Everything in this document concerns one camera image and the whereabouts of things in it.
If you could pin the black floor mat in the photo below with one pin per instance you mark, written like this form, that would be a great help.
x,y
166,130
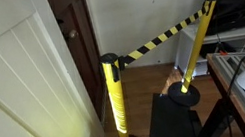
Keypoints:
x,y
169,124

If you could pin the round metal doorknob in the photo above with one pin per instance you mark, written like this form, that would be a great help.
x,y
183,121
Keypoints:
x,y
72,34

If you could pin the white shelf unit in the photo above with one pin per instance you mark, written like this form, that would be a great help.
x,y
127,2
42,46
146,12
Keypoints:
x,y
189,43

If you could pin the yellow black stanchion post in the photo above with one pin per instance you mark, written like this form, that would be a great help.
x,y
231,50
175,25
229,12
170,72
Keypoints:
x,y
194,52
117,106

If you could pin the robot table with aluminium rails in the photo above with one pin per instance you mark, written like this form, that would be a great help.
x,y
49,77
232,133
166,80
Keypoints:
x,y
236,99

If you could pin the dark brown wooden door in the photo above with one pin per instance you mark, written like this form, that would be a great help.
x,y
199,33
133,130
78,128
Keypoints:
x,y
82,51

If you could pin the yellow black striped barrier belt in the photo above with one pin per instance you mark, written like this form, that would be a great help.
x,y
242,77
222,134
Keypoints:
x,y
158,40

